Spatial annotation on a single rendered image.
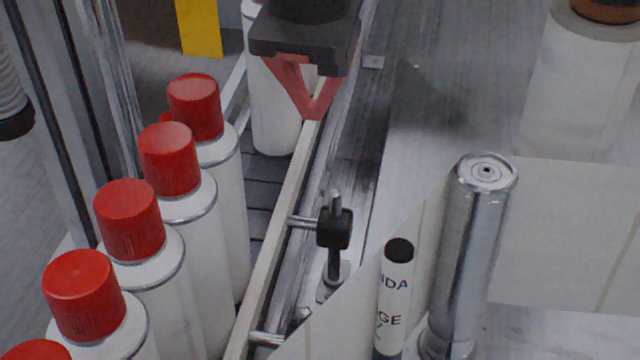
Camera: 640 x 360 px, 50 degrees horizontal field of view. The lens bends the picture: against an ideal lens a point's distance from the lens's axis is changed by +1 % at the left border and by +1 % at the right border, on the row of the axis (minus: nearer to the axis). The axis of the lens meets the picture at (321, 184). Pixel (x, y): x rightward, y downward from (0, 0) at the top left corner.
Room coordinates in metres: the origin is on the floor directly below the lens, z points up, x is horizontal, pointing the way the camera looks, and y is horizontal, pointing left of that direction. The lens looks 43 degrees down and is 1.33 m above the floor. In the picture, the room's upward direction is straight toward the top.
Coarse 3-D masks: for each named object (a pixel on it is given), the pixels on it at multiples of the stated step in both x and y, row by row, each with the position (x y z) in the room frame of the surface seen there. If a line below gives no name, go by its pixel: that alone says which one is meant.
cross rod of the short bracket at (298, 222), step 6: (288, 216) 0.41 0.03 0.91; (294, 216) 0.41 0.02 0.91; (300, 216) 0.41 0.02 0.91; (288, 222) 0.41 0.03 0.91; (294, 222) 0.41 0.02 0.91; (300, 222) 0.41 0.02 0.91; (306, 222) 0.40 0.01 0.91; (312, 222) 0.40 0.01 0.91; (294, 228) 0.40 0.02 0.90; (300, 228) 0.40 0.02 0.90; (306, 228) 0.40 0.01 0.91; (312, 228) 0.40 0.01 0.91
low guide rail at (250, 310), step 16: (320, 80) 0.61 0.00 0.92; (304, 128) 0.53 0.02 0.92; (304, 144) 0.50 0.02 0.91; (304, 160) 0.48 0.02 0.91; (288, 176) 0.46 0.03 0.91; (288, 192) 0.44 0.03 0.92; (288, 208) 0.42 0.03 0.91; (272, 224) 0.40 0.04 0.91; (272, 240) 0.38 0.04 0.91; (272, 256) 0.36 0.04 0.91; (256, 272) 0.35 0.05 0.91; (272, 272) 0.36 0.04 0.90; (256, 288) 0.33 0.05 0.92; (256, 304) 0.31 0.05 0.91; (240, 320) 0.30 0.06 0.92; (256, 320) 0.31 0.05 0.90; (240, 336) 0.29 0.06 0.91; (240, 352) 0.27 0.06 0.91
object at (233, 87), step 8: (240, 56) 0.59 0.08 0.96; (240, 64) 0.57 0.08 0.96; (232, 72) 0.56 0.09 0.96; (240, 72) 0.56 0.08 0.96; (232, 80) 0.54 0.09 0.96; (240, 80) 0.55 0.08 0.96; (224, 88) 0.53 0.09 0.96; (232, 88) 0.53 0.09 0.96; (240, 88) 0.54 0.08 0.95; (224, 96) 0.52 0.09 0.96; (232, 96) 0.52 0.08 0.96; (224, 104) 0.51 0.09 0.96; (232, 104) 0.52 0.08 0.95; (224, 112) 0.49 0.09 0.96; (224, 120) 0.49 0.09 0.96
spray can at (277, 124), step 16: (256, 0) 0.54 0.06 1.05; (256, 64) 0.53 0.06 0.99; (256, 80) 0.53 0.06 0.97; (272, 80) 0.52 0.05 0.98; (256, 96) 0.53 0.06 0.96; (272, 96) 0.52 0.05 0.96; (288, 96) 0.53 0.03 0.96; (256, 112) 0.53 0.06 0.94; (272, 112) 0.52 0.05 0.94; (288, 112) 0.53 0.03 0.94; (256, 128) 0.53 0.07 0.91; (272, 128) 0.52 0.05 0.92; (288, 128) 0.53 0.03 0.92; (256, 144) 0.53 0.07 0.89; (272, 144) 0.52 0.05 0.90; (288, 144) 0.53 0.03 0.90
